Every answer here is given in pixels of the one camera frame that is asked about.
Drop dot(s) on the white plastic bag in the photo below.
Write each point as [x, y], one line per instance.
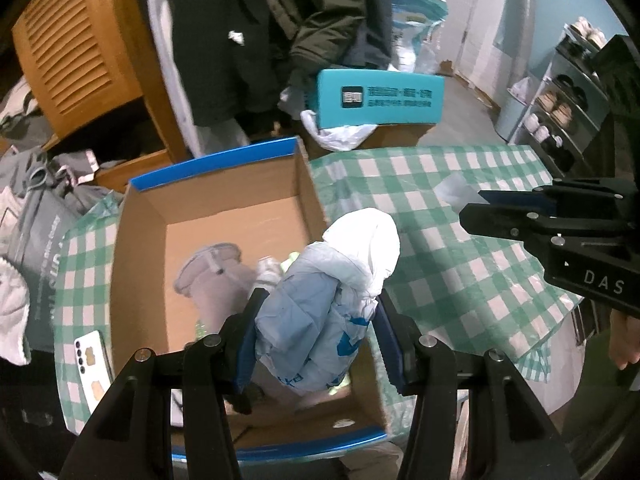
[340, 135]

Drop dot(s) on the black hanging jacket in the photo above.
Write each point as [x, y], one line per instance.
[225, 35]

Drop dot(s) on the grey cloth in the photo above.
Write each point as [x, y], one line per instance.
[215, 280]

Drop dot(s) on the louvered wooden wardrobe door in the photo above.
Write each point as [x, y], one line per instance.
[75, 60]

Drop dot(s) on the grey shoe rack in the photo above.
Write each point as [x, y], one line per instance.
[582, 72]

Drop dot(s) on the navy hanging garment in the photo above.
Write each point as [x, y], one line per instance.
[375, 10]

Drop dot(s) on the clear plastic scrap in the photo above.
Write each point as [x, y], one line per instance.
[455, 190]

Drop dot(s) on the green checkered tablecloth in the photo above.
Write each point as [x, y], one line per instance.
[450, 270]

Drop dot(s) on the white towel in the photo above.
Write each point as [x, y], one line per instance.
[10, 305]

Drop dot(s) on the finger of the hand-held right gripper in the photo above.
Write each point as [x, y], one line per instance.
[500, 222]
[515, 199]

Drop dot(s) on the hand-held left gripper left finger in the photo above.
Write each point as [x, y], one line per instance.
[245, 360]

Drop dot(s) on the light blue trash bin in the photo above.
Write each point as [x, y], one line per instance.
[512, 110]

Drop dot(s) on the white printed cloth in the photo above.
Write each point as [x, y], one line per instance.
[267, 271]

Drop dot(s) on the white smartphone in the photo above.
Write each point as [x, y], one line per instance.
[92, 365]

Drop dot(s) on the rows of assorted shoes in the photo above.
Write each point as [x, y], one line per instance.
[555, 105]

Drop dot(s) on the blue cardboard box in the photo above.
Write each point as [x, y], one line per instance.
[240, 220]

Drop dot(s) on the grey paper bag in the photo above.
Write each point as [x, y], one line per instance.
[45, 250]

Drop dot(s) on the person's right hand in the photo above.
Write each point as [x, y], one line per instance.
[622, 345]

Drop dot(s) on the blue and white plastic sack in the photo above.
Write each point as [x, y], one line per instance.
[415, 25]

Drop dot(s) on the light blue plastic bag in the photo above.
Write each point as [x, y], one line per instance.
[310, 310]

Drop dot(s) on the teal carton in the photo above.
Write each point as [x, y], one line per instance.
[380, 97]

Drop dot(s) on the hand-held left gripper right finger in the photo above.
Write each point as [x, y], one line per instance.
[390, 350]

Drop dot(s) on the olive hanging jacket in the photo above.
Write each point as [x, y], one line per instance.
[325, 10]

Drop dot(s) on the grey clothes pile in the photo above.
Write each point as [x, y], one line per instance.
[50, 170]

